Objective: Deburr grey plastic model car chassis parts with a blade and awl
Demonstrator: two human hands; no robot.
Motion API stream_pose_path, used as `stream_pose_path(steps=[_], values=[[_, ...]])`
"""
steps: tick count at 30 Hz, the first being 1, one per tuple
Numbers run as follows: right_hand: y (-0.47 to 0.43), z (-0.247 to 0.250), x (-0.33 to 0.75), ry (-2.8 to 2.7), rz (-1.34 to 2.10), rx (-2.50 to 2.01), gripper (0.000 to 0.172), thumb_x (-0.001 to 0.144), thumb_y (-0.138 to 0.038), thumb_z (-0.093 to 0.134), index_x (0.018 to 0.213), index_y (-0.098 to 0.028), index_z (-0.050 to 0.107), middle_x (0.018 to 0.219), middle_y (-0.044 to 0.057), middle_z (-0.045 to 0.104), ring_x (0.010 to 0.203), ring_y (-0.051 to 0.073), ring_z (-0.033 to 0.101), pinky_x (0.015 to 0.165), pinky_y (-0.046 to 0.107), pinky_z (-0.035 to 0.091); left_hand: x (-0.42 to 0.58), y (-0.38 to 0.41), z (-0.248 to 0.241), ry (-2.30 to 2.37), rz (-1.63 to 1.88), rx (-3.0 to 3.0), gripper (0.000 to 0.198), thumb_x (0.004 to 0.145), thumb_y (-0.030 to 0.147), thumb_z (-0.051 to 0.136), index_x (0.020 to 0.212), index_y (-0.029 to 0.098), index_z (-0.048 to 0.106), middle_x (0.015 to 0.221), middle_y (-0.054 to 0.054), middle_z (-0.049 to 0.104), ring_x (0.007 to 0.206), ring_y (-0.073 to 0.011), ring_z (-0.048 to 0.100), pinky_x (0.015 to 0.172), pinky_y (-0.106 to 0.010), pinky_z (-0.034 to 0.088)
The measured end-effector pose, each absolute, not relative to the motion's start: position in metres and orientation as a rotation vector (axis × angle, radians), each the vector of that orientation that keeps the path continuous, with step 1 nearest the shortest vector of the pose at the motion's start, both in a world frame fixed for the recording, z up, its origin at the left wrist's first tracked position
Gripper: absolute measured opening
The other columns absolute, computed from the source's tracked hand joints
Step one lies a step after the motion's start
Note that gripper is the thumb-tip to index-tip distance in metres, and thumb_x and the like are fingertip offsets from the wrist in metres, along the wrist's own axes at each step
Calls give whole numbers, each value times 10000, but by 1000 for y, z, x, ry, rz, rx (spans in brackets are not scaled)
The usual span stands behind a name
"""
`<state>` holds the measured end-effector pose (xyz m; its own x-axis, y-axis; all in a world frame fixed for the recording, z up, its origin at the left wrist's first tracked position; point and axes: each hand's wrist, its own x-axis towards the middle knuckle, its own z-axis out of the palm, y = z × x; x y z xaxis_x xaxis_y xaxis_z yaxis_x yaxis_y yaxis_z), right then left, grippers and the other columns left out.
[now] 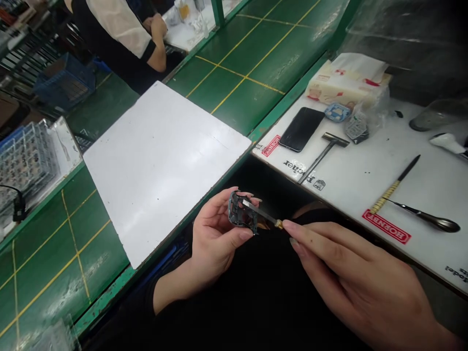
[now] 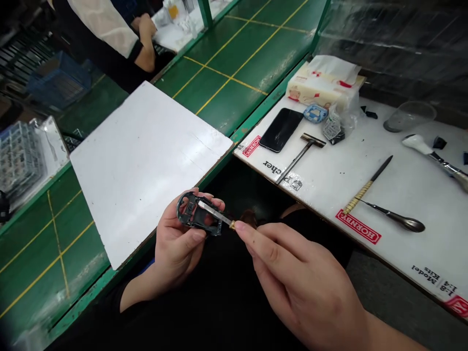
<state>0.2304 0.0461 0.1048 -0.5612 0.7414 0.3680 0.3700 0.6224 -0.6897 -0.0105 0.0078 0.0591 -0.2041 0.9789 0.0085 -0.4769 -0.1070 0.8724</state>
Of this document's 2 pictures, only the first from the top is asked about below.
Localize metal t-shaped tool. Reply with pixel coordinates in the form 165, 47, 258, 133
297, 132, 351, 185

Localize striped handle pointed tool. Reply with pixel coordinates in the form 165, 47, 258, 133
370, 154, 422, 216

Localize green metal post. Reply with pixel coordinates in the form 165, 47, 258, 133
213, 0, 226, 30

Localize white cardboard sheet red labels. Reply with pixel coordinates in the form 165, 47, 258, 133
251, 55, 468, 299

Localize blue cartoon figure item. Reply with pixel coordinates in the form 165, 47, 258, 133
324, 102, 354, 123

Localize white rectangular board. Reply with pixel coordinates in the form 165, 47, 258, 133
83, 80, 254, 271

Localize small dark metal frame part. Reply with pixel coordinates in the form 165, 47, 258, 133
228, 188, 262, 237

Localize blue plastic crate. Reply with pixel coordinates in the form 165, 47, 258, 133
33, 52, 111, 111

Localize tray of small parts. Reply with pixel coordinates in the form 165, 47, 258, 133
0, 116, 84, 206

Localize person's right hand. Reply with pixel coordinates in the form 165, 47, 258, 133
283, 220, 453, 351

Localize green conveyor belt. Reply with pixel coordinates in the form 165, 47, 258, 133
0, 0, 352, 351

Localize black cable with plug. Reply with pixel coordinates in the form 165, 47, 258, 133
0, 184, 27, 223

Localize white rounded object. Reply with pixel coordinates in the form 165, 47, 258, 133
428, 132, 468, 155

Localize clear round container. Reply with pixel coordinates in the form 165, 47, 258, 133
408, 98, 468, 133

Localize person's left hand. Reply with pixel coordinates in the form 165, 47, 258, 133
189, 187, 264, 283

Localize large clear plastic bag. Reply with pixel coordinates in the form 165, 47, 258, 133
343, 0, 468, 109

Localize person's body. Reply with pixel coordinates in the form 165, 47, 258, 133
87, 155, 370, 351

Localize white tissue pack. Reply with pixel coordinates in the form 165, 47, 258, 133
305, 52, 392, 111

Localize blade tool brass ferrule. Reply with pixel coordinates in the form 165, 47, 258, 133
242, 201, 293, 232

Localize black smartphone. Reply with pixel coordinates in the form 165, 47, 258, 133
278, 107, 326, 153

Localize small clear bag of parts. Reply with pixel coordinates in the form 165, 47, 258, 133
343, 105, 371, 145

